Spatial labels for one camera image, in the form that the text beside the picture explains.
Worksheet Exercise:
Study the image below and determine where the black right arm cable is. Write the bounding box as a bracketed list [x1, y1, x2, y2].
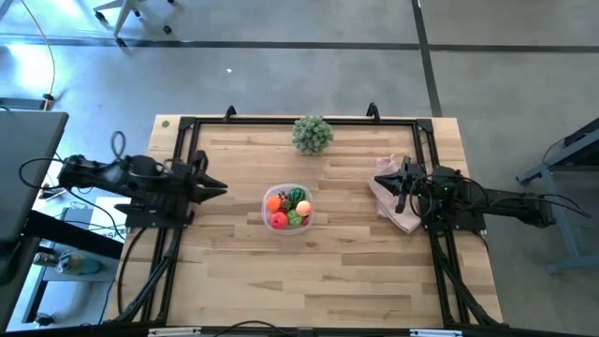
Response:
[409, 175, 436, 219]

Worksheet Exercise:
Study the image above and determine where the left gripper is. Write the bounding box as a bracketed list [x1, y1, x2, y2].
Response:
[180, 150, 229, 221]

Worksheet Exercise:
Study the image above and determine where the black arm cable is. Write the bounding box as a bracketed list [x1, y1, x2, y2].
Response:
[18, 130, 127, 191]
[409, 175, 436, 219]

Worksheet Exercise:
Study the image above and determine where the orange floor cable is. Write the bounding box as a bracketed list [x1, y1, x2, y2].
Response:
[18, 0, 57, 111]

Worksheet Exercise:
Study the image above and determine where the clear plastic tupperware container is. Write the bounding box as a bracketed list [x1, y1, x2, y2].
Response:
[260, 182, 316, 236]

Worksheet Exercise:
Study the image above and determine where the white office chair base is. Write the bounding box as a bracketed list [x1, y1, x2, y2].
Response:
[93, 0, 182, 48]

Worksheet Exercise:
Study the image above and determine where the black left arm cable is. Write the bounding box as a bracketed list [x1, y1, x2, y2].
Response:
[18, 130, 127, 191]

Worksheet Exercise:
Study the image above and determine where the white paper sheet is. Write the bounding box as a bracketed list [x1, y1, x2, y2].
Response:
[88, 196, 130, 244]

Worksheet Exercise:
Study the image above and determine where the silver metal bracket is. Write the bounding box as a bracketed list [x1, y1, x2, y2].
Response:
[410, 329, 463, 337]
[148, 327, 202, 337]

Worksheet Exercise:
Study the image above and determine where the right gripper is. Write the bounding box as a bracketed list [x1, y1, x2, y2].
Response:
[373, 155, 422, 215]

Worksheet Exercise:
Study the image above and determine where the black aluminium table frame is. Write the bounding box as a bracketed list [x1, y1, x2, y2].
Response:
[105, 102, 504, 329]

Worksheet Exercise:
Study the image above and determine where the beige crumpled cloth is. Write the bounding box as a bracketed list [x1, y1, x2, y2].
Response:
[368, 154, 422, 234]

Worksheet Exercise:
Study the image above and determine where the potted green succulent plant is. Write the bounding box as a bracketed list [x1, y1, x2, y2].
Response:
[291, 114, 335, 156]

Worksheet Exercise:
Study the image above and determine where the dark grey desk panel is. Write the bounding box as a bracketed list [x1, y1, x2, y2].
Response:
[0, 110, 70, 286]

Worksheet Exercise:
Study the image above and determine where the black table edge cable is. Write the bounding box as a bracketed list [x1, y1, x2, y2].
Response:
[212, 319, 294, 337]

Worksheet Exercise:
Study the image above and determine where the blue grey metal table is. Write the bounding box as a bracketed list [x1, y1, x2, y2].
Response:
[517, 116, 599, 275]

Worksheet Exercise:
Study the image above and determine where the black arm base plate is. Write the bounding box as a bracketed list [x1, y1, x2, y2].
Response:
[420, 212, 488, 233]
[113, 200, 194, 229]

